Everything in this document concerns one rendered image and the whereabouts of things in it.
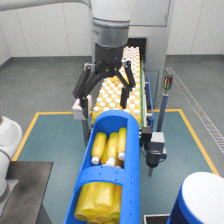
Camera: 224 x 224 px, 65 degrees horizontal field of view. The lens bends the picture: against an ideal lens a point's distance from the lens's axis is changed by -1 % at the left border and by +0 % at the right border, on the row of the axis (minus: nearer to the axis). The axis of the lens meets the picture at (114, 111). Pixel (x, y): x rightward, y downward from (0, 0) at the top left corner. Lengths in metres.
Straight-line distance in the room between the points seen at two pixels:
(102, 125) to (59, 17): 4.33
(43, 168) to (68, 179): 1.19
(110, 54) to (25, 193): 0.80
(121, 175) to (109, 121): 0.44
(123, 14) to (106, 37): 0.06
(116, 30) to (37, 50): 5.20
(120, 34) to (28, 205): 0.84
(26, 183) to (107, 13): 0.89
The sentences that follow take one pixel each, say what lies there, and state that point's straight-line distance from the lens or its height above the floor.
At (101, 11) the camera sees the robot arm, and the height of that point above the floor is 1.79.
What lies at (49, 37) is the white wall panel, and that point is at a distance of 5.40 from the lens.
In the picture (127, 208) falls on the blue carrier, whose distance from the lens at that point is 0.71.
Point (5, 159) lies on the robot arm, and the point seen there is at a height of 1.20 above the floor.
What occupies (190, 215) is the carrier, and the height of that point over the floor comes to 1.01.
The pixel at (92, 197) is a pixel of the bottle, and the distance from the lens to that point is 0.79.
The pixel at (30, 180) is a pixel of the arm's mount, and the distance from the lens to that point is 1.07.
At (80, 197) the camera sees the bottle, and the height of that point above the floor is 1.09.
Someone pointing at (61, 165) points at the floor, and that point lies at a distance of 2.40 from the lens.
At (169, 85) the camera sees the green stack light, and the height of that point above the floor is 1.19.
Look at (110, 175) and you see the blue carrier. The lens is 0.74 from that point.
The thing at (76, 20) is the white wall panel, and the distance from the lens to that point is 5.15.
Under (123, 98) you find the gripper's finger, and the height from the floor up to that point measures 1.53.
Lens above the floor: 1.84
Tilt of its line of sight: 36 degrees down
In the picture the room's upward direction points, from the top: straight up
